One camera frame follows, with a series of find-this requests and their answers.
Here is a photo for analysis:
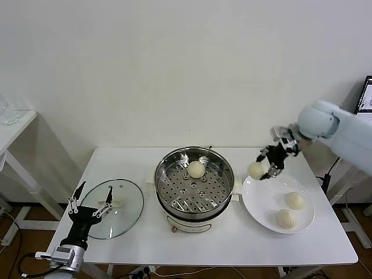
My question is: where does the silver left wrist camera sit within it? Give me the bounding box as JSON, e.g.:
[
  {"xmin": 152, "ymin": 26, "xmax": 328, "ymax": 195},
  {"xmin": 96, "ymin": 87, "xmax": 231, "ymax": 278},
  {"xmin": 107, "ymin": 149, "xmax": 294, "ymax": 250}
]
[{"xmin": 34, "ymin": 246, "xmax": 77, "ymax": 267}]

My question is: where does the white side table with jar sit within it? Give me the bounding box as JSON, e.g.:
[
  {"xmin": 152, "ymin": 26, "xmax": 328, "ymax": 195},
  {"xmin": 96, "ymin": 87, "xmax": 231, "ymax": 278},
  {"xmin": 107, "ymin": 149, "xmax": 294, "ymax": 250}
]
[{"xmin": 0, "ymin": 110, "xmax": 66, "ymax": 230}]

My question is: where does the round glass pot lid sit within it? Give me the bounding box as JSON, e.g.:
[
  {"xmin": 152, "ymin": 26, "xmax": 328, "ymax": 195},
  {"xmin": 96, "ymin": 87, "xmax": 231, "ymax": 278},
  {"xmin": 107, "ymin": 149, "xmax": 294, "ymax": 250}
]
[{"xmin": 80, "ymin": 179, "xmax": 145, "ymax": 240}]

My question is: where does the round white plate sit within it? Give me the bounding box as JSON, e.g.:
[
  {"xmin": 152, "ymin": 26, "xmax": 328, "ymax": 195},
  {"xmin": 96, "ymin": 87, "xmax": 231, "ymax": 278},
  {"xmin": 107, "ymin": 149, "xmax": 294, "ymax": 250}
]
[{"xmin": 242, "ymin": 170, "xmax": 316, "ymax": 234}]

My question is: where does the white steamed baozi bun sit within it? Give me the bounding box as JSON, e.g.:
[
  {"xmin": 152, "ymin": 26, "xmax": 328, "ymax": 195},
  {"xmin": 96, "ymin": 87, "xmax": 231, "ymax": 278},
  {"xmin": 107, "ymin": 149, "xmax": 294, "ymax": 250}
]
[
  {"xmin": 248, "ymin": 162, "xmax": 267, "ymax": 181},
  {"xmin": 187, "ymin": 160, "xmax": 205, "ymax": 178},
  {"xmin": 284, "ymin": 191, "xmax": 306, "ymax": 210},
  {"xmin": 276, "ymin": 209, "xmax": 299, "ymax": 230}
]

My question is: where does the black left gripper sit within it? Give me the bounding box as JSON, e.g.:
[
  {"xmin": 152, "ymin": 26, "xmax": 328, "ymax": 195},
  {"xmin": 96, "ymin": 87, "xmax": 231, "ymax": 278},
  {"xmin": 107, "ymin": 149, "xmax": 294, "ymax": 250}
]
[{"xmin": 60, "ymin": 181, "xmax": 114, "ymax": 248}]

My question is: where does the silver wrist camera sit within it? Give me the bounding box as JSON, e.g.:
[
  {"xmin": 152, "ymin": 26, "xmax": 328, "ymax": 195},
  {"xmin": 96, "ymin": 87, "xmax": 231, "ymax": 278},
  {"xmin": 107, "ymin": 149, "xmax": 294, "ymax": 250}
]
[
  {"xmin": 270, "ymin": 126, "xmax": 299, "ymax": 148},
  {"xmin": 34, "ymin": 246, "xmax": 77, "ymax": 267}
]

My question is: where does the perforated steel steamer basket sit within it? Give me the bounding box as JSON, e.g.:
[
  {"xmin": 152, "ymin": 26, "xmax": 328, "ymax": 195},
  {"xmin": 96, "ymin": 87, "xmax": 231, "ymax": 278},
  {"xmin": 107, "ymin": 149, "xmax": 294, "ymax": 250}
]
[{"xmin": 153, "ymin": 146, "xmax": 235, "ymax": 221}]

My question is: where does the long white floor power strip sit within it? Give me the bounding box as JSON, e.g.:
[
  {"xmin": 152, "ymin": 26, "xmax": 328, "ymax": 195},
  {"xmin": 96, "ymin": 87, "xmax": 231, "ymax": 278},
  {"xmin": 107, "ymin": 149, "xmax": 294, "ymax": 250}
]
[{"xmin": 0, "ymin": 225, "xmax": 19, "ymax": 246}]

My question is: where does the black power adapter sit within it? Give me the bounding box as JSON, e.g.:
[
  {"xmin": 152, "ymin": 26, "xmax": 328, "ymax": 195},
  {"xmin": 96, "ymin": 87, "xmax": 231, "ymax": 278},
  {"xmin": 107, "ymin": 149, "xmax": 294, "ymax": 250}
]
[{"xmin": 316, "ymin": 173, "xmax": 331, "ymax": 195}]

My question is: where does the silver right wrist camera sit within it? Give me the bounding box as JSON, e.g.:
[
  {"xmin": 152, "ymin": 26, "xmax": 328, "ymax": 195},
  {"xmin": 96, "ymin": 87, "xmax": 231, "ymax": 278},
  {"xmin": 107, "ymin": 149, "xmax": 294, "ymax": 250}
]
[{"xmin": 270, "ymin": 126, "xmax": 299, "ymax": 148}]

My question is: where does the white side table with laptop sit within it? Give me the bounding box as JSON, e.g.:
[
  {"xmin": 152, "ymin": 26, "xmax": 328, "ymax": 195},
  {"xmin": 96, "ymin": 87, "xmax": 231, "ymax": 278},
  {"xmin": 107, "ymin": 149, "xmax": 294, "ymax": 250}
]
[{"xmin": 330, "ymin": 156, "xmax": 372, "ymax": 251}]

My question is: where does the white electric cooker base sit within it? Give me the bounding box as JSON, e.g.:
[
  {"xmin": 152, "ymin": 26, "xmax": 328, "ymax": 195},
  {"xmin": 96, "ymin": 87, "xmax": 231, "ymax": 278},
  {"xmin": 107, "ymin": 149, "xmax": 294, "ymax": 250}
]
[{"xmin": 144, "ymin": 169, "xmax": 243, "ymax": 235}]

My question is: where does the open grey laptop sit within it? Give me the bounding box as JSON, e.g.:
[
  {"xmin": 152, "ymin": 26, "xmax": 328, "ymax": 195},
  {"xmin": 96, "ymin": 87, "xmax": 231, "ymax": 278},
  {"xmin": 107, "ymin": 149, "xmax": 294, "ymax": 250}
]
[{"xmin": 354, "ymin": 75, "xmax": 372, "ymax": 119}]

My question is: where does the white power strip with plugs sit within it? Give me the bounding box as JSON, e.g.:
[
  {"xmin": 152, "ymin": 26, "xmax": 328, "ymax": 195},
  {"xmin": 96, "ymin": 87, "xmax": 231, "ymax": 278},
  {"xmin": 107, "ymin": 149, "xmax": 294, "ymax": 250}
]
[{"xmin": 127, "ymin": 266, "xmax": 158, "ymax": 277}]

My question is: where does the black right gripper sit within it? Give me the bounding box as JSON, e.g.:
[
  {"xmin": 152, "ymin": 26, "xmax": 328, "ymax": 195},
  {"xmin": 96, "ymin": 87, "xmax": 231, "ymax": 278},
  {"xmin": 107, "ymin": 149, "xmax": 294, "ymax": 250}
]
[{"xmin": 255, "ymin": 144, "xmax": 288, "ymax": 181}]

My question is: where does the clear glass jar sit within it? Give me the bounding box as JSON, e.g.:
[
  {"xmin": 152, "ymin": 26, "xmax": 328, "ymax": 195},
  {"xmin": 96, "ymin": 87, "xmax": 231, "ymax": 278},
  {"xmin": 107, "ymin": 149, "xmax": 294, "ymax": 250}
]
[{"xmin": 0, "ymin": 92, "xmax": 22, "ymax": 126}]

